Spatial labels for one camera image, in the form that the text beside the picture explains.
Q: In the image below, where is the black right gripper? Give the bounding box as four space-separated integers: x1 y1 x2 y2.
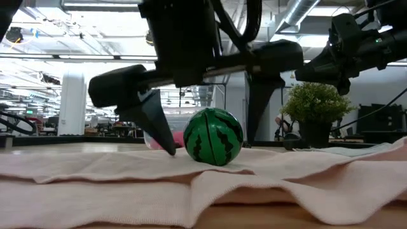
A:
294 13 387 96

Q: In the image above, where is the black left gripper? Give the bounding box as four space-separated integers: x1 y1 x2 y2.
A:
88 0 305 156

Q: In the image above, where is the green striped watermelon toy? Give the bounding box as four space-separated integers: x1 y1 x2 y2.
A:
183 107 244 167

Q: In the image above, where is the red bell pepper toy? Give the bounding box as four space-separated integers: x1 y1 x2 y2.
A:
149 132 185 150

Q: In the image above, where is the clear plastic tupperware container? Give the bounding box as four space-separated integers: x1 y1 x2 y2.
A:
142 106 204 151

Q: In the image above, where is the potted white-flowered green plant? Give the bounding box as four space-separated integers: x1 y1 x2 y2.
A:
280 81 357 149

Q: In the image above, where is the person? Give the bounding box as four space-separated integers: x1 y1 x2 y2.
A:
274 111 301 141

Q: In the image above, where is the small black object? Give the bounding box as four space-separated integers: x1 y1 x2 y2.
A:
282 132 300 151

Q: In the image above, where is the black background monitor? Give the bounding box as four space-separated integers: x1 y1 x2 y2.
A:
355 103 407 134

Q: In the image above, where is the beige pink cloth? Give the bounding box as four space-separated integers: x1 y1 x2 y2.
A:
0 136 407 228

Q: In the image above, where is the white building column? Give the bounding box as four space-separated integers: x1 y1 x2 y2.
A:
57 71 87 137

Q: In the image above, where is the silver ventilation duct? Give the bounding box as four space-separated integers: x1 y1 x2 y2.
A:
275 0 321 34

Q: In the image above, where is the black hanging cable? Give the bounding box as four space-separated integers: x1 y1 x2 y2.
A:
330 88 407 133

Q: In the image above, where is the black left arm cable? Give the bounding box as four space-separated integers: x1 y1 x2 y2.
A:
211 0 263 52

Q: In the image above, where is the black table frame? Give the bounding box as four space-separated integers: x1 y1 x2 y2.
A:
0 135 376 149

